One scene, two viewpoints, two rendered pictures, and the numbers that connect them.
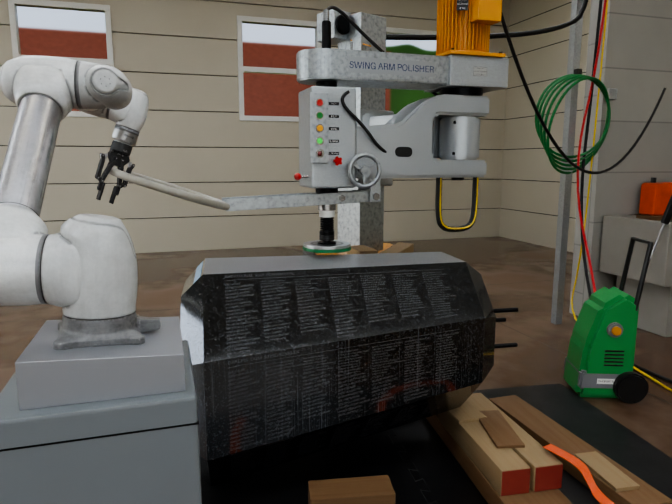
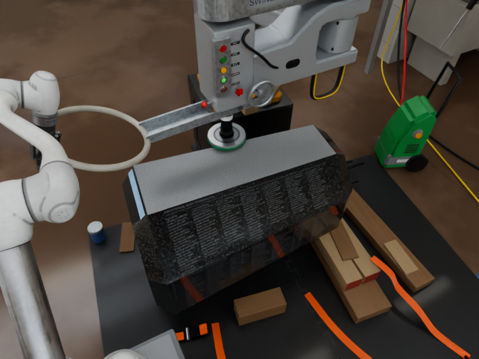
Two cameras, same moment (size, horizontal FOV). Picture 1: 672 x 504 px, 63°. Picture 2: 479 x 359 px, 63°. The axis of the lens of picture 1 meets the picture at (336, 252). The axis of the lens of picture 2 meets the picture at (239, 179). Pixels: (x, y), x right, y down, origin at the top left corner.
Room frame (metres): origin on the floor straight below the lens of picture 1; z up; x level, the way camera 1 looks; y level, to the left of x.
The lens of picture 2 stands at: (0.81, 0.25, 2.36)
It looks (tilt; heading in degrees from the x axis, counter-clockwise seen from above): 48 degrees down; 350
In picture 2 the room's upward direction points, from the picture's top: 1 degrees clockwise
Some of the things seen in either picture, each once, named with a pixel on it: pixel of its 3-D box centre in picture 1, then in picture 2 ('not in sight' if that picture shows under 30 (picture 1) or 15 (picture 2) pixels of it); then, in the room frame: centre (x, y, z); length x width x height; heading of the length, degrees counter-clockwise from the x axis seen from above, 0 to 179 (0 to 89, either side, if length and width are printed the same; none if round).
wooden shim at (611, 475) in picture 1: (605, 470); (400, 256); (1.98, -1.05, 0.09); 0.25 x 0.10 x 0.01; 11
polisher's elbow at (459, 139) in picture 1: (459, 138); (337, 28); (2.66, -0.59, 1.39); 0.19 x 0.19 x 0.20
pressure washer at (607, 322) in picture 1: (606, 316); (413, 119); (2.95, -1.50, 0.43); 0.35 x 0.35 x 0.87; 86
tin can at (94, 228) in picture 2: not in sight; (97, 232); (2.52, 0.97, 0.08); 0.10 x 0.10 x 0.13
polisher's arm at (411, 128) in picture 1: (409, 146); (295, 48); (2.56, -0.34, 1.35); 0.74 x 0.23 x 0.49; 108
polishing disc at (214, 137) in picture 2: (326, 244); (227, 134); (2.46, 0.04, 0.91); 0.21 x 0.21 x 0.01
